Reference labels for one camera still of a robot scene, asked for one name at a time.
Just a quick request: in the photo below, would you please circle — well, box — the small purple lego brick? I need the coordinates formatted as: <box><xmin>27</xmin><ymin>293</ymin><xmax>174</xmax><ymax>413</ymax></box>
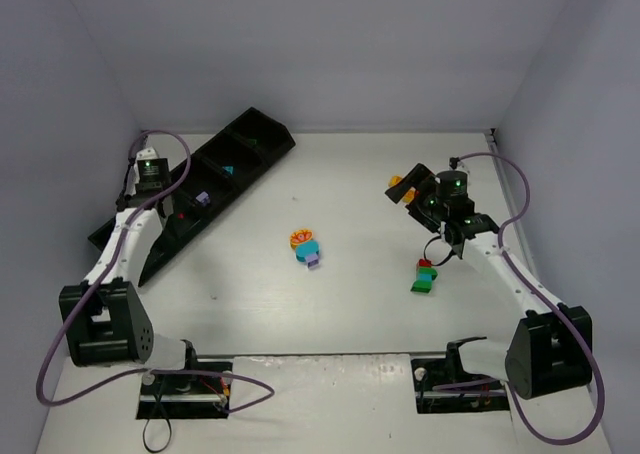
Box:
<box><xmin>196</xmin><ymin>192</ymin><xmax>211</xmax><ymax>206</ymax></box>

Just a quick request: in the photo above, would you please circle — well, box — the yellow lego brick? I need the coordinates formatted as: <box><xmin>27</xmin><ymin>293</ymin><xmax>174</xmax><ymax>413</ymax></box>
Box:
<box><xmin>388</xmin><ymin>175</ymin><xmax>403</xmax><ymax>187</ymax></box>

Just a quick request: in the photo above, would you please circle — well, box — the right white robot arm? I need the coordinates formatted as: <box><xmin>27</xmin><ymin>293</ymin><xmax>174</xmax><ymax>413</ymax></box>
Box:
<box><xmin>385</xmin><ymin>164</ymin><xmax>593</xmax><ymax>399</ymax></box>

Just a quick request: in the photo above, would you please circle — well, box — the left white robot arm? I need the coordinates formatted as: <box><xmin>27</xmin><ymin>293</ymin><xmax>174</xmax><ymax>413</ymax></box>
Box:
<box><xmin>59</xmin><ymin>148</ymin><xmax>192</xmax><ymax>370</ymax></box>

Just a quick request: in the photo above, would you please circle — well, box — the red yellow green lego stack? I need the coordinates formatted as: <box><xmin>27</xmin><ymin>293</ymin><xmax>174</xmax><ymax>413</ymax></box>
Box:
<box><xmin>402</xmin><ymin>188</ymin><xmax>418</xmax><ymax>203</ymax></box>

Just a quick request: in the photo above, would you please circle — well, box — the green flat lego brick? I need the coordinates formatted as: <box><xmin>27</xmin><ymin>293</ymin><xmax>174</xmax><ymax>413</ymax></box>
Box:
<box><xmin>411</xmin><ymin>280</ymin><xmax>433</xmax><ymax>294</ymax></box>

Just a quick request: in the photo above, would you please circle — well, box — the lavender lego brick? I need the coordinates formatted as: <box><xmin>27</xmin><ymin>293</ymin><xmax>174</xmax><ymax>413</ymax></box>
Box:
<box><xmin>305</xmin><ymin>252</ymin><xmax>320</xmax><ymax>269</ymax></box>

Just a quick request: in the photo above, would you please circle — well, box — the black sectioned sorting tray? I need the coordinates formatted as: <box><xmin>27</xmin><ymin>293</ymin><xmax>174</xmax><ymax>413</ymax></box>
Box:
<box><xmin>89</xmin><ymin>108</ymin><xmax>295</xmax><ymax>286</ymax></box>

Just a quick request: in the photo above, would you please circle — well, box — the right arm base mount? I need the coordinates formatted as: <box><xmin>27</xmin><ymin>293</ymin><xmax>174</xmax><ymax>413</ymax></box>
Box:
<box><xmin>410</xmin><ymin>357</ymin><xmax>510</xmax><ymax>415</ymax></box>

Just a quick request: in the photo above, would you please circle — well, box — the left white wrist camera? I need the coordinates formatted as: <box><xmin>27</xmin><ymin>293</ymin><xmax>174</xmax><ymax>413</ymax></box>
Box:
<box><xmin>136</xmin><ymin>147</ymin><xmax>159</xmax><ymax>161</ymax></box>

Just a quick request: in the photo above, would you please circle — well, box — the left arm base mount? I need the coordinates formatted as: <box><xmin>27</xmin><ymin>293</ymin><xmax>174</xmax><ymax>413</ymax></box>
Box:
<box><xmin>136</xmin><ymin>359</ymin><xmax>233</xmax><ymax>420</ymax></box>

